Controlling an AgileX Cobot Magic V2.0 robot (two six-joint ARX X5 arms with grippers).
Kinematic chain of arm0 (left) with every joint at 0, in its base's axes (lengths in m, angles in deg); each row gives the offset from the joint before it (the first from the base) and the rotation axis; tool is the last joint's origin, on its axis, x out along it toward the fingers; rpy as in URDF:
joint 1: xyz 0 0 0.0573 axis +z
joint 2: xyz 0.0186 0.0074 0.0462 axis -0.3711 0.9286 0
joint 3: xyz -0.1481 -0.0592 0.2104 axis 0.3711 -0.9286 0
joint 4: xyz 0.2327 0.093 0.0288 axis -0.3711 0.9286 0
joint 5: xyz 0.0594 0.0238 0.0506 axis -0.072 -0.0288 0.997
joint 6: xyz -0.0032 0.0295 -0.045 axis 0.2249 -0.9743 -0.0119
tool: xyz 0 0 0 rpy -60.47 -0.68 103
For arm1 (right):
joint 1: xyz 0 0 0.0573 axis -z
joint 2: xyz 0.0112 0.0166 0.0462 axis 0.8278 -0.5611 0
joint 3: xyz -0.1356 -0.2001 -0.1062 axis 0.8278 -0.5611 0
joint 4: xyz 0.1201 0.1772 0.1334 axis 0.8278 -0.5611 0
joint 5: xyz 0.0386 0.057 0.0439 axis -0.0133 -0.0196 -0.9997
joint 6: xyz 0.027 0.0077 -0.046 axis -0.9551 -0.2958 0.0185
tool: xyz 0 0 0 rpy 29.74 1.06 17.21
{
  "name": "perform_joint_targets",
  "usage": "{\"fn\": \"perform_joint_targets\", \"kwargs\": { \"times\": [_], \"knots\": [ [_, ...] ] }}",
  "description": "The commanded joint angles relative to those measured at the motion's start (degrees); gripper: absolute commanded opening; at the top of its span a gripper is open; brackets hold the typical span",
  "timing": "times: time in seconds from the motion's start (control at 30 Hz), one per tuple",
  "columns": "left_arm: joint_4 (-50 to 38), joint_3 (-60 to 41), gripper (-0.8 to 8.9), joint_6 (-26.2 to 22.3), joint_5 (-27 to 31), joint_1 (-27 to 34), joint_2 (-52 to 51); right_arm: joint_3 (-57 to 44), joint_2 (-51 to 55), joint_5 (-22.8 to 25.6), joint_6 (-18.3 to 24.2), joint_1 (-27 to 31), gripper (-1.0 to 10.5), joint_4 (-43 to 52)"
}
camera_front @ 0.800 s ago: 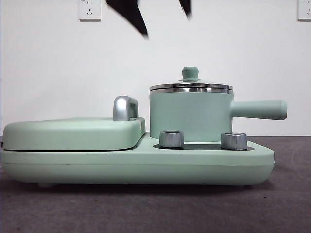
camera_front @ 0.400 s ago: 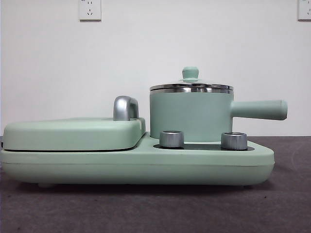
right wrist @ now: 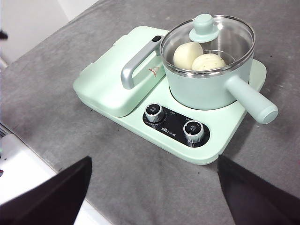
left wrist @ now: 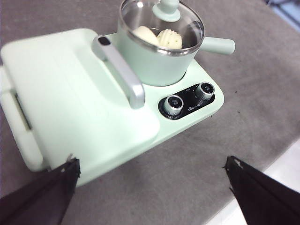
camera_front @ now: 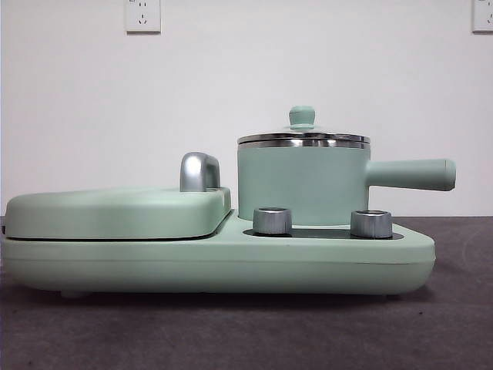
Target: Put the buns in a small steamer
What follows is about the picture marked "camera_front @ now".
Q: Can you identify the glass pot lid green knob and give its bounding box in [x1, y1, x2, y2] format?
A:
[236, 105, 371, 149]

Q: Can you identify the silver control knob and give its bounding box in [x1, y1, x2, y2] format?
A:
[350, 209, 394, 237]
[252, 207, 293, 235]

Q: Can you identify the mint green breakfast machine base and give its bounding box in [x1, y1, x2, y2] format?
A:
[2, 216, 437, 300]

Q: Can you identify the mint green griddle lid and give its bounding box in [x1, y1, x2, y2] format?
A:
[6, 186, 233, 241]

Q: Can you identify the mint green handled pot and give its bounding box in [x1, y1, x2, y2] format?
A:
[236, 133, 458, 227]

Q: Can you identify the silver griddle lid handle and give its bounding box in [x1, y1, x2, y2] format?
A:
[179, 151, 222, 193]

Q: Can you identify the white wall socket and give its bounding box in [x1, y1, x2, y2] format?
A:
[125, 0, 161, 34]
[471, 0, 493, 33]

